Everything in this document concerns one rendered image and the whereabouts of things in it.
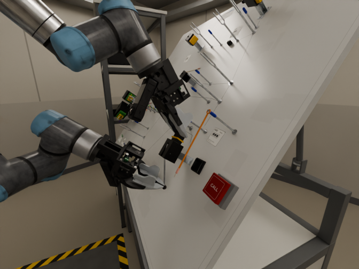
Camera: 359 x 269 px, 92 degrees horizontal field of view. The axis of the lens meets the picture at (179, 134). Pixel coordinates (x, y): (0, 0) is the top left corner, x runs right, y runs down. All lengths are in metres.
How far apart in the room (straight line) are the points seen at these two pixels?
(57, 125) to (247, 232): 0.70
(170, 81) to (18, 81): 2.53
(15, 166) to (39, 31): 0.30
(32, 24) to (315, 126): 2.57
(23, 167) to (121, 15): 0.39
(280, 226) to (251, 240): 0.15
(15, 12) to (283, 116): 0.59
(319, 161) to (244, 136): 2.31
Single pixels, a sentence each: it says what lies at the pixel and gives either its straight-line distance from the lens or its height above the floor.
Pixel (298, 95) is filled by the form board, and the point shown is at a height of 1.30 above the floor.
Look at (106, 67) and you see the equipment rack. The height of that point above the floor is 1.44.
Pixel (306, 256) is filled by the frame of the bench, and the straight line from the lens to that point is 0.78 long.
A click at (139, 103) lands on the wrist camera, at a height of 1.28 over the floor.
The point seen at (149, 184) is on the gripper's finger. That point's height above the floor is 1.06.
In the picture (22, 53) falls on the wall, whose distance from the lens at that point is 2.91.
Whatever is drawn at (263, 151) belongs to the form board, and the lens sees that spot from 0.40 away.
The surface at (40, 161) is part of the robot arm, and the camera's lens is 0.54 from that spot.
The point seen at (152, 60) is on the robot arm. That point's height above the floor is 1.38.
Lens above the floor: 1.33
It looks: 17 degrees down
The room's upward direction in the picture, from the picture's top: straight up
